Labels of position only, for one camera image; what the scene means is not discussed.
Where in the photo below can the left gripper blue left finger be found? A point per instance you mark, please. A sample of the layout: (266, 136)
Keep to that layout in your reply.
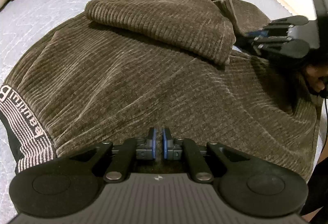
(151, 144)

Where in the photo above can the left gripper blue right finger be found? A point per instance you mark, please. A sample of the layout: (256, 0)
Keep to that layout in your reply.
(167, 143)

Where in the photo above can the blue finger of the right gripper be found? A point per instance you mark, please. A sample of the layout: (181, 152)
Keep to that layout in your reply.
(258, 33)

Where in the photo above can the brown corduroy pants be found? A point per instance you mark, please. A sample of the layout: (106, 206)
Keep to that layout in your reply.
(124, 66)

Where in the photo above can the person's right hand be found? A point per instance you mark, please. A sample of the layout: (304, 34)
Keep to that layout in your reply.
(313, 76)

